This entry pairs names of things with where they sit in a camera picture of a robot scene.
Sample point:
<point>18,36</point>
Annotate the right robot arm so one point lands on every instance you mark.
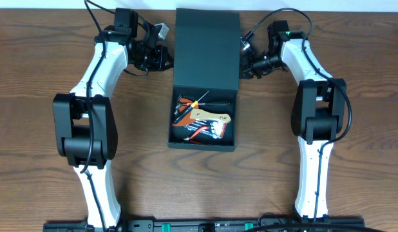
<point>317,114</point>

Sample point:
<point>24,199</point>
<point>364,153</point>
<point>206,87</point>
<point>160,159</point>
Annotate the orange scraper wooden handle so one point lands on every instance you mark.
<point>198,114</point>

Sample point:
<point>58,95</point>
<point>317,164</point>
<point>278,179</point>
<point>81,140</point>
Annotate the dark green box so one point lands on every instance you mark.
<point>207,58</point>

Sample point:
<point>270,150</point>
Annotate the black yellow screwdriver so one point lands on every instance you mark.
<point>188,109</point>

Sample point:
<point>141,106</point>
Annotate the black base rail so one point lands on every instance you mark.
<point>171,226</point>

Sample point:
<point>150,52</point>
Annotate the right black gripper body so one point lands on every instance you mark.
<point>255,66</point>

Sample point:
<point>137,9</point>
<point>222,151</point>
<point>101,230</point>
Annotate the red handled pliers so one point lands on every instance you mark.
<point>190,139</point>

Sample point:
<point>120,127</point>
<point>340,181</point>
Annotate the blue drill bit pack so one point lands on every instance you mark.
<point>216,130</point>

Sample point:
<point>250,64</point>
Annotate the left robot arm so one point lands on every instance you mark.
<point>85,127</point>

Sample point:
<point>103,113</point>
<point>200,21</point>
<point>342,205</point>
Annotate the black red claw hammer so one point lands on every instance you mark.
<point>205,104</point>

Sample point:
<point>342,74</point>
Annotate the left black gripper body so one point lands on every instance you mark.
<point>161,58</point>

